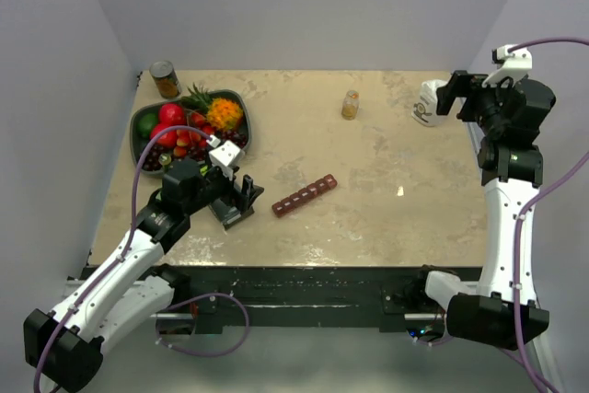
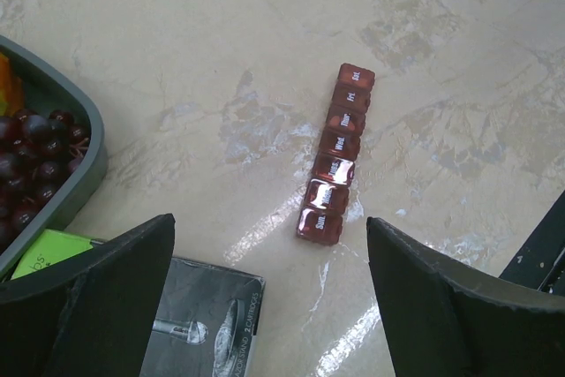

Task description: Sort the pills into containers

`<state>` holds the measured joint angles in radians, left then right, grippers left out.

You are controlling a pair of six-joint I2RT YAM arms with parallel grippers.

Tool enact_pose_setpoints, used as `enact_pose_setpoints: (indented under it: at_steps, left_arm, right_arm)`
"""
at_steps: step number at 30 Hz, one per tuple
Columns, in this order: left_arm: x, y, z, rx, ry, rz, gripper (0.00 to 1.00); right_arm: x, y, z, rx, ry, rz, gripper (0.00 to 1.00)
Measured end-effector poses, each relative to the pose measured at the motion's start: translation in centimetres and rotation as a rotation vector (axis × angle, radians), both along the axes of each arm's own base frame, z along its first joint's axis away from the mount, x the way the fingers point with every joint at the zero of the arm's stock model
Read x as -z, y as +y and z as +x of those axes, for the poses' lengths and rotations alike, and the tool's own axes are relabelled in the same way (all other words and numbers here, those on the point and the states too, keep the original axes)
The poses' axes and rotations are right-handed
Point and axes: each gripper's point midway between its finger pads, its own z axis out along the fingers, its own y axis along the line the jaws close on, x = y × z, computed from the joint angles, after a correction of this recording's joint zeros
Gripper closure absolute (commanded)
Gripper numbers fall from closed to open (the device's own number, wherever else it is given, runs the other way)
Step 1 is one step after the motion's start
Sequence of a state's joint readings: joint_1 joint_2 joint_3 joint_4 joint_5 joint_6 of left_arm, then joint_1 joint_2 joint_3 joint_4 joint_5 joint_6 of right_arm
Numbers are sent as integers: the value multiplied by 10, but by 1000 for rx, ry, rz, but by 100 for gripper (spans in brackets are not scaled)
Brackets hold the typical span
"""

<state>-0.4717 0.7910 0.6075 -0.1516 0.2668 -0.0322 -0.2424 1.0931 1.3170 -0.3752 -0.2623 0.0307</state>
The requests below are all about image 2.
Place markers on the dark red grape bunch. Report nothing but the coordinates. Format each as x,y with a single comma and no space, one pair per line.
38,154

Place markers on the black razor stand box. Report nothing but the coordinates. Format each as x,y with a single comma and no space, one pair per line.
206,322

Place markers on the green small box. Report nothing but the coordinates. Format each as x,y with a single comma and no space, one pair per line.
49,248

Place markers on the dark grey fruit tray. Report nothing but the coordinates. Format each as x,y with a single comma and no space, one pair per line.
46,89

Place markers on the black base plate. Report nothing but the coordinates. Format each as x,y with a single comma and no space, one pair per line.
539,263

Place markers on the red weekly pill organizer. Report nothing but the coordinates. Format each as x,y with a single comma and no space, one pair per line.
328,189

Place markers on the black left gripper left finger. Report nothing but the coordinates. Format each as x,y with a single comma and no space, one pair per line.
92,314

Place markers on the orange spiky fruit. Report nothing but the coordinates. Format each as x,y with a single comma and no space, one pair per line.
11,90

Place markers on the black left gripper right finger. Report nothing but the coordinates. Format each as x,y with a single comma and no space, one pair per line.
444,318

